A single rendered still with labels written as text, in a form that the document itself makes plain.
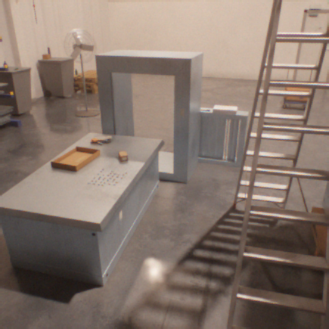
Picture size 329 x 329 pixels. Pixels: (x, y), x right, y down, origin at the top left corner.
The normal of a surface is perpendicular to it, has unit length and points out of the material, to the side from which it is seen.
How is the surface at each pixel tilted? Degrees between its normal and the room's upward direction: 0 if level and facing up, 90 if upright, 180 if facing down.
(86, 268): 90
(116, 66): 90
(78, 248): 90
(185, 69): 90
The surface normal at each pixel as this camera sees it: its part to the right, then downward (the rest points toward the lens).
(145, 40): -0.31, 0.41
